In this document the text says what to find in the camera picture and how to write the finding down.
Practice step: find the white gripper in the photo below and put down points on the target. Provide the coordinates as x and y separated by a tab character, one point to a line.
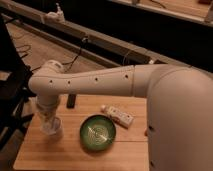
46	112

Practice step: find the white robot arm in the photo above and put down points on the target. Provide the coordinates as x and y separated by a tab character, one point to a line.
173	109

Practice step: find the white ceramic cup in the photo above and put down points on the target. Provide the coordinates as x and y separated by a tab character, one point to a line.
52	127

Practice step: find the black rectangular remote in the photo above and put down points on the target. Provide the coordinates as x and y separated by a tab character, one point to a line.
71	101

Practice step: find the black chair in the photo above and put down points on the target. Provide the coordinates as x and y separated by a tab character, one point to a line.
14	90

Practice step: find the green bowl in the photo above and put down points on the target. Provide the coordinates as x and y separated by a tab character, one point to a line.
97	133

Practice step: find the white power strip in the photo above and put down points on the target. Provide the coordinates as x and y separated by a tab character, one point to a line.
117	115

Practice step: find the long metal rail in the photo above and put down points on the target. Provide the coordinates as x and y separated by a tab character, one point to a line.
122	33

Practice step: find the white object on rail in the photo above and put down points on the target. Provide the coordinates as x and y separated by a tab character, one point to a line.
58	15

